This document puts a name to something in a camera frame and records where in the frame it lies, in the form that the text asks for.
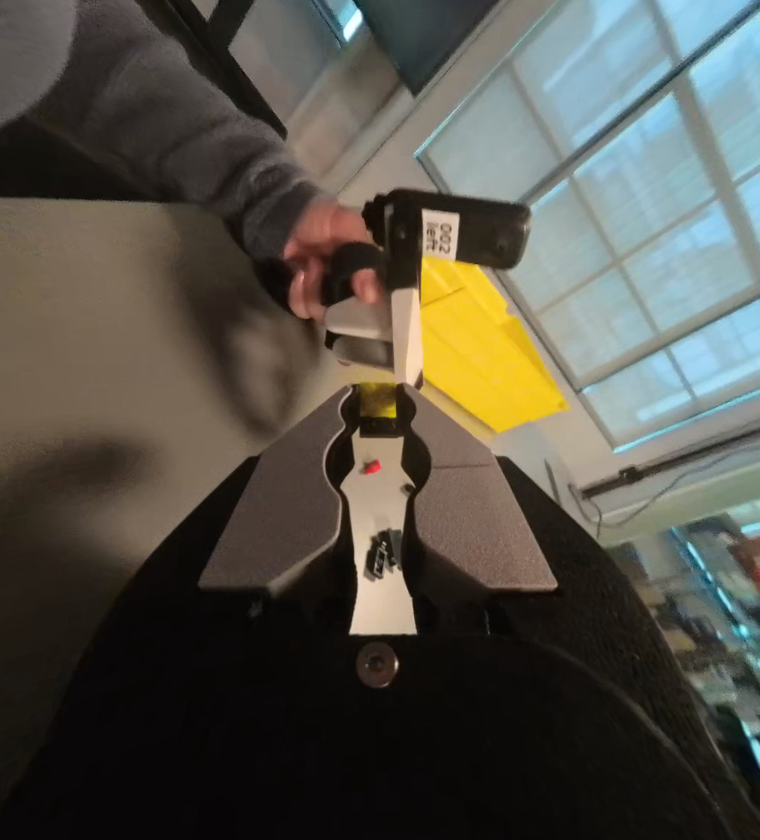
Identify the black upright stand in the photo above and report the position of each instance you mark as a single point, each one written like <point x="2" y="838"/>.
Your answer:
<point x="695" y="456"/>

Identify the black brick block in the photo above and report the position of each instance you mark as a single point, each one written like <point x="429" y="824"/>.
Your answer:
<point x="381" y="425"/>

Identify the small red brick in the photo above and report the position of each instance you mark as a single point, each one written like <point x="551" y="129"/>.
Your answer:
<point x="370" y="465"/>

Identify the person's left forearm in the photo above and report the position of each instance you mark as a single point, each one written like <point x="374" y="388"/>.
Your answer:
<point x="156" y="117"/>

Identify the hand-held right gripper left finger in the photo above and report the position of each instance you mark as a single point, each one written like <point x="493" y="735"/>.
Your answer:
<point x="275" y="525"/>

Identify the yellow plastic bin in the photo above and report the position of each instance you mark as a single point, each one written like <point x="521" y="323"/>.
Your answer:
<point x="483" y="354"/>

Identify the dark wall screen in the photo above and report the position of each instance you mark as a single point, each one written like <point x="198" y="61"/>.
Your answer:
<point x="425" y="37"/>

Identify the small dark clip brick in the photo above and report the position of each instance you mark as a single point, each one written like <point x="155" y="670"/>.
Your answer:
<point x="392" y="546"/>

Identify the yellow brick plate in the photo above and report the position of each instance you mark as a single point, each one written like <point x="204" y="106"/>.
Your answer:
<point x="388" y="399"/>

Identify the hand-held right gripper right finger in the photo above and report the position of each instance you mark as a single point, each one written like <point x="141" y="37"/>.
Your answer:
<point x="478" y="525"/>

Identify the person's left hand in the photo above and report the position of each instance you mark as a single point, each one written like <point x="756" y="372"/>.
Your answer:
<point x="327" y="227"/>

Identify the large paned window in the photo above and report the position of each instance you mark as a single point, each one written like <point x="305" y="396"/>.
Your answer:
<point x="615" y="197"/>

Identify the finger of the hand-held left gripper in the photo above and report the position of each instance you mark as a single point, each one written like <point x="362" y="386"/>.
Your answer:
<point x="405" y="335"/>

